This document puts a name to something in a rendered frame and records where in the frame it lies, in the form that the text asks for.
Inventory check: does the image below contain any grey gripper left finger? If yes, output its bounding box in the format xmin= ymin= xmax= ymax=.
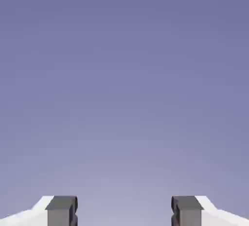
xmin=0 ymin=195 xmax=79 ymax=226

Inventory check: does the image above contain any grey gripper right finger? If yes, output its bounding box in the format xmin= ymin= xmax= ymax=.
xmin=170 ymin=195 xmax=249 ymax=226

